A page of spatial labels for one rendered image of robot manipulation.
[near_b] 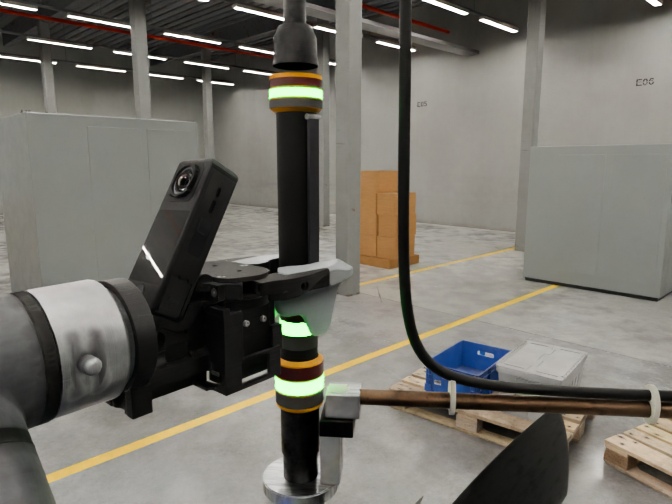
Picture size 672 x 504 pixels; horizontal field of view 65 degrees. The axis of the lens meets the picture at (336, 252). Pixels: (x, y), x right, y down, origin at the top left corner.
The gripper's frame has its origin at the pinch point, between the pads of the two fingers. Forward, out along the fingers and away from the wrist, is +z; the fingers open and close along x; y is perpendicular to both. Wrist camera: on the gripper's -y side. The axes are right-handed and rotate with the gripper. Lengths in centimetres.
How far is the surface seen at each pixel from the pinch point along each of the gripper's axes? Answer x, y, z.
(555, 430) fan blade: 12.4, 24.4, 30.1
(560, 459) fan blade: 12.1, 30.4, 34.2
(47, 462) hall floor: -279, 163, 70
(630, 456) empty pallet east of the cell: -19, 152, 279
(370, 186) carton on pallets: -503, 28, 680
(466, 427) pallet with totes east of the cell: -109, 158, 259
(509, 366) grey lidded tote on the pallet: -88, 116, 272
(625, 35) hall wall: -260, -277, 1238
